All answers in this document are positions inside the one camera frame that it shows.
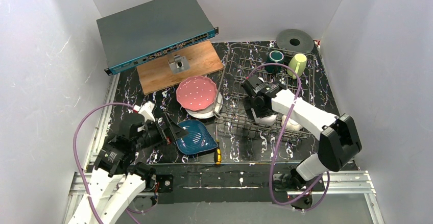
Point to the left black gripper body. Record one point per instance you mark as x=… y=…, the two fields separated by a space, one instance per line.
x=165 y=132

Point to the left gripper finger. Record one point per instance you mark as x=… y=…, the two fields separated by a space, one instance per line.
x=172 y=129
x=171 y=139

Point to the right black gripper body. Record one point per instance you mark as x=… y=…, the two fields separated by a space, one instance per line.
x=255 y=104

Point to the white bowl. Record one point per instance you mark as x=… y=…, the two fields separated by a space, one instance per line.
x=265 y=121

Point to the blue shell shaped plate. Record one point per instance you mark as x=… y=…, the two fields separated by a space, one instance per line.
x=198 y=139

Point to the small patterned flower dish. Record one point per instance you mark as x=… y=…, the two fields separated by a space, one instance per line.
x=291 y=124

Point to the white plate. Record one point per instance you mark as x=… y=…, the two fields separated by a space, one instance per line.
x=208 y=112

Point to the pink dotted scalloped plate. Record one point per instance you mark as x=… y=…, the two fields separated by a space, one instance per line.
x=196 y=93

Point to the dark green mug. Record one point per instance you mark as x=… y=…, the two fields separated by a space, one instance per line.
x=274 y=57

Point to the light green mug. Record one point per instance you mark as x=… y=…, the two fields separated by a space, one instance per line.
x=298 y=63

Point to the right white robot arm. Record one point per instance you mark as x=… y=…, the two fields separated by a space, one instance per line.
x=337 y=135

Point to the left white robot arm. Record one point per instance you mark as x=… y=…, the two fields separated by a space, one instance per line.
x=111 y=175

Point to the yellow black screwdriver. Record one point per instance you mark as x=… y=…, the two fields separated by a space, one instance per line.
x=217 y=152

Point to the wooden cutting board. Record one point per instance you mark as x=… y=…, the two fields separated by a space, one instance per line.
x=157 y=74

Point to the grey tape roll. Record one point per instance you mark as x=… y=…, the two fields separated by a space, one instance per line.
x=295 y=40

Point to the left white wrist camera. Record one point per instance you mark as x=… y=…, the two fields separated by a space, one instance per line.
x=146 y=111

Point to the grey wire dish rack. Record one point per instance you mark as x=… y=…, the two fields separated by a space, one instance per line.
x=241 y=59

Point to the small grey metal bracket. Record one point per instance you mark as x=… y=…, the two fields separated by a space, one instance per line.
x=178 y=63

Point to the grey blue network switch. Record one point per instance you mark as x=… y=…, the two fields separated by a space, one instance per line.
x=151 y=30

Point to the aluminium frame rail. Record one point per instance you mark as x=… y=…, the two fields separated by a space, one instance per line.
x=221 y=183

